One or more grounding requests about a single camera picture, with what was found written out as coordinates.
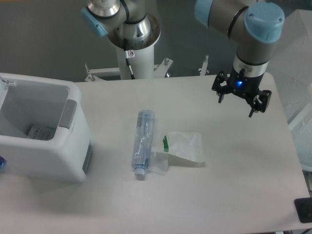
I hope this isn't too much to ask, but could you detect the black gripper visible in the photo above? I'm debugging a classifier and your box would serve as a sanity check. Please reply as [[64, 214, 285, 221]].
[[212, 67, 272, 117]]

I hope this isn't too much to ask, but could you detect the white paper plastic wrapper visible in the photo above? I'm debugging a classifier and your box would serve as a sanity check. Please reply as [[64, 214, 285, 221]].
[[149, 132, 205, 175]]

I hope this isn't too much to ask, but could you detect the crushed clear plastic bottle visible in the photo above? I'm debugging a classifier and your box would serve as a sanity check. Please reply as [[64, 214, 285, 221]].
[[131, 110, 155, 180]]

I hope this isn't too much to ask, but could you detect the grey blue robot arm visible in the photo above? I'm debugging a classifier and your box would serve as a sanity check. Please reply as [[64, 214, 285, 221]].
[[80, 0, 285, 113]]

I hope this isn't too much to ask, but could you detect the white trash can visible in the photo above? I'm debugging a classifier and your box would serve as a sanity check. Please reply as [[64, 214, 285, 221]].
[[0, 73, 93, 182]]

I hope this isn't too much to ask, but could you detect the metal table clamp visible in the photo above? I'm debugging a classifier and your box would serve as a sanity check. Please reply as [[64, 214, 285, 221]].
[[198, 55, 209, 76]]

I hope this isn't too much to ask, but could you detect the plastic covered white equipment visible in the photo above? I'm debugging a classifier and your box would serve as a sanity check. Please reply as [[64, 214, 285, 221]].
[[267, 10, 312, 172]]

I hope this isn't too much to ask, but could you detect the black device table corner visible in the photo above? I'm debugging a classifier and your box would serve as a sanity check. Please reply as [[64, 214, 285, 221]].
[[294, 197, 312, 223]]

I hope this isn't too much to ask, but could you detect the white packet inside bin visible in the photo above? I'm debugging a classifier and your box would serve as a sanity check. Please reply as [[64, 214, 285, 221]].
[[27, 124, 56, 141]]

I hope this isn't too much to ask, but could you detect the blue object left edge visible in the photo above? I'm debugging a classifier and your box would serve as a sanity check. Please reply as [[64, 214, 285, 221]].
[[0, 156, 6, 170]]

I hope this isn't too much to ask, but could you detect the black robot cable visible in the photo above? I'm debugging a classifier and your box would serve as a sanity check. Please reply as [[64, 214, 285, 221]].
[[123, 38, 136, 80]]

